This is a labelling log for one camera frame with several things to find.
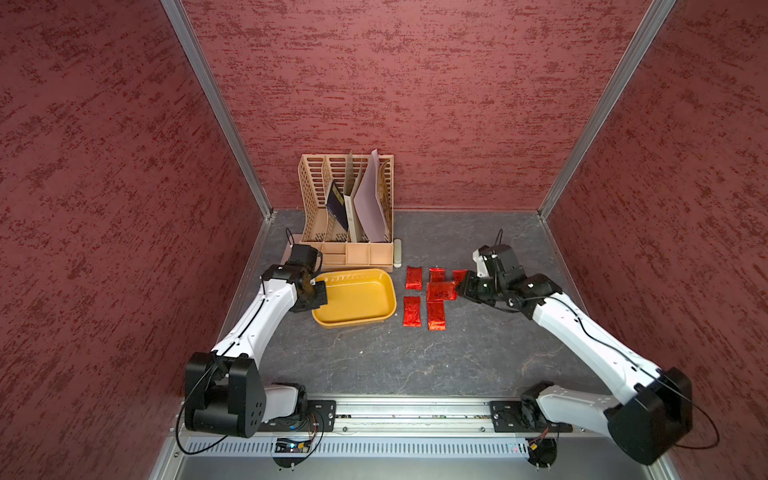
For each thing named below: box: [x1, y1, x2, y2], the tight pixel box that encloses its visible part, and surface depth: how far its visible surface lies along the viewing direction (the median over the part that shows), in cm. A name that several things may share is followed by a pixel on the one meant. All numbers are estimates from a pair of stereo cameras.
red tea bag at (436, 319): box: [426, 300, 447, 331], surface depth 93 cm
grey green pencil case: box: [393, 238, 402, 268], surface depth 105 cm
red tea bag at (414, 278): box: [405, 266, 423, 291], surface depth 101 cm
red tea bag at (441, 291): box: [426, 281, 458, 301], surface depth 83 cm
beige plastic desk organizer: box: [297, 154, 395, 273], surface depth 102 cm
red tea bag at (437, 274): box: [429, 267, 447, 282], surface depth 102 cm
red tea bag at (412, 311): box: [402, 296, 422, 328], surface depth 94 cm
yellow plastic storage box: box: [311, 268, 397, 329], surface depth 92 cm
